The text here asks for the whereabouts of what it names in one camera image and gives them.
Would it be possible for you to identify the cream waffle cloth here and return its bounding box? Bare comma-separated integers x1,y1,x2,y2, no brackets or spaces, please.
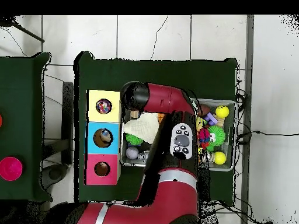
122,111,162,145

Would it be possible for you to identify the green spiky ball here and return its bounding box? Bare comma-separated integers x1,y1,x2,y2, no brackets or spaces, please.
124,132,143,145
206,125,227,151

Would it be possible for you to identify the wooden box with three holes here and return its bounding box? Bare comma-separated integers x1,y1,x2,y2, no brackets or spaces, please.
84,89,123,186

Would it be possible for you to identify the shallow clear mesh bin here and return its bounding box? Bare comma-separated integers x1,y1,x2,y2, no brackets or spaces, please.
120,95,237,172

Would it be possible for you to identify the white baseball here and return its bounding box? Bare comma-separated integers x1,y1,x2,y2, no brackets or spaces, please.
126,146,140,160

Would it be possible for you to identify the red spiky ball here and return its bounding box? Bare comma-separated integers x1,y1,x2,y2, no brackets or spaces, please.
198,128,211,149

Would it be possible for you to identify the purple toy block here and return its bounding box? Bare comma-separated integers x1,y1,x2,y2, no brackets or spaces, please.
203,111,218,126

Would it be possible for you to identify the yellow ball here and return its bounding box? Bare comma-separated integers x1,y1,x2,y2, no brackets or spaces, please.
215,105,230,118
213,151,227,165

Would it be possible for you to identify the grey round base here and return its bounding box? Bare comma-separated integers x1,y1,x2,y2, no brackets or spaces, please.
41,163,69,190

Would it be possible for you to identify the green cloth side table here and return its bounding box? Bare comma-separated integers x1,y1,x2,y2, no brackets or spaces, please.
0,52,52,202

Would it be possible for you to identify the pink round disc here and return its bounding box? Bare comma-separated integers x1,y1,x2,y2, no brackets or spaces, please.
0,156,23,182

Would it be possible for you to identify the black stand pole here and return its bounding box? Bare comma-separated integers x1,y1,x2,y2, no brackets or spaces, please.
0,16,46,44

